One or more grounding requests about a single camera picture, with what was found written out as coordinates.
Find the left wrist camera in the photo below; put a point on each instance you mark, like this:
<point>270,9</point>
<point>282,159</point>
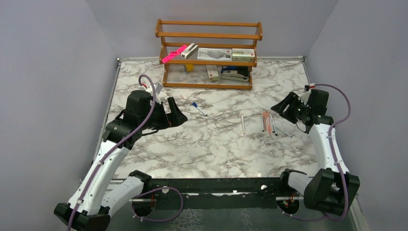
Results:
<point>154,88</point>

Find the small white red box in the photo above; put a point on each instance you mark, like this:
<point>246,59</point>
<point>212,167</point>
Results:
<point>212,72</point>

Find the green white staples box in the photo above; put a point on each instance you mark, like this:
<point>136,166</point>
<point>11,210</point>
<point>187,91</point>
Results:
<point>243,55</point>

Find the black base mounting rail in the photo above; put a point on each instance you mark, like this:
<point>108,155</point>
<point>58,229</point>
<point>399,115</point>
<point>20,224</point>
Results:
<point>214,193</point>

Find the light blue cap marker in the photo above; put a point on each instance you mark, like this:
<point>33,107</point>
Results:
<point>243,123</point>

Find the red cap marker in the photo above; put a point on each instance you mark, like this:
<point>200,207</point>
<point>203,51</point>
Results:
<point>273,125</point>

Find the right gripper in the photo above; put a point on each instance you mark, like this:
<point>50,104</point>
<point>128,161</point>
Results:
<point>292,99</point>

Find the dark blue cap marker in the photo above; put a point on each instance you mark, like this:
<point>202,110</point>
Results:
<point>199,109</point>

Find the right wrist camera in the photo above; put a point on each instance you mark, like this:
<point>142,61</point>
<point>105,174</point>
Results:
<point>305,97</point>

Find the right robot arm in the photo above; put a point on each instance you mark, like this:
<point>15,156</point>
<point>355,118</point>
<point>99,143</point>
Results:
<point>333,188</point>

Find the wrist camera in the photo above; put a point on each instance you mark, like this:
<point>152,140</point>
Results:
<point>305,97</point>
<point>154,88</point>

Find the black cap marker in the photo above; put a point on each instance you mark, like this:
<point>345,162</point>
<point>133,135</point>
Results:
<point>262,124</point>

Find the white patterned flat packet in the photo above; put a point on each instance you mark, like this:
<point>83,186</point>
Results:
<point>214,54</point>

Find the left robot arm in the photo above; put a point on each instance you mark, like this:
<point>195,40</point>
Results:
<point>92,207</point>

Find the blue grey stapler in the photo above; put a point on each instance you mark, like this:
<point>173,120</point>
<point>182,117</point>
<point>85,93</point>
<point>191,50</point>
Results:
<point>236,73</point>

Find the yellow small object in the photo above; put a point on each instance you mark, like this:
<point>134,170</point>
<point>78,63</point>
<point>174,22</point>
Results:
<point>189,67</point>

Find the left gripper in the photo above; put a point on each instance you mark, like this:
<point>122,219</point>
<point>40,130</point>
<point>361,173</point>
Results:
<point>174,118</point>

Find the white grey eraser box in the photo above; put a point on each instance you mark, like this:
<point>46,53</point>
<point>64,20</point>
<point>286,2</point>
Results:
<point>189,51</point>

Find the wooden three-tier shelf rack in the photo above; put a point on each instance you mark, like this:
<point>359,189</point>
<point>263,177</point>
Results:
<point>220,35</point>

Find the peach orange highlighter pen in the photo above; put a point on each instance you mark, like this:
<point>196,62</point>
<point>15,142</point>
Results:
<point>264,122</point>

